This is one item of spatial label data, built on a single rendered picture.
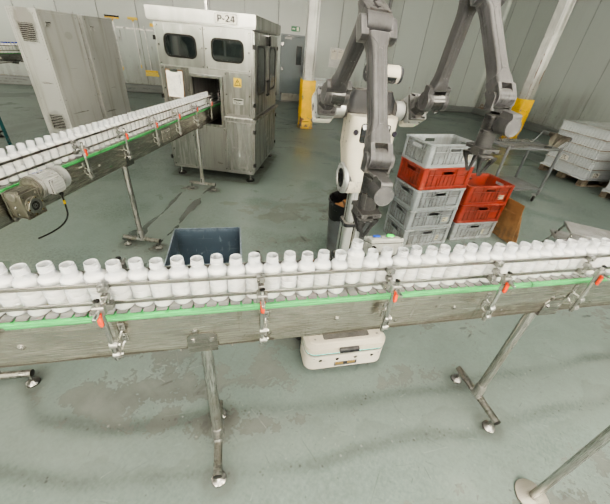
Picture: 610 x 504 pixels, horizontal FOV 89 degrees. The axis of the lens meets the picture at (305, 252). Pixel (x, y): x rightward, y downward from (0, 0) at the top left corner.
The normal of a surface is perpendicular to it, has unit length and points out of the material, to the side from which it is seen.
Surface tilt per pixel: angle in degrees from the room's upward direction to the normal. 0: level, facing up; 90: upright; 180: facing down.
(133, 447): 0
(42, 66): 90
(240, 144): 90
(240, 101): 90
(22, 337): 90
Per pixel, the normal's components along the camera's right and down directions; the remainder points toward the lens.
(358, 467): 0.08, -0.83
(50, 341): 0.20, 0.55
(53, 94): -0.14, 0.54
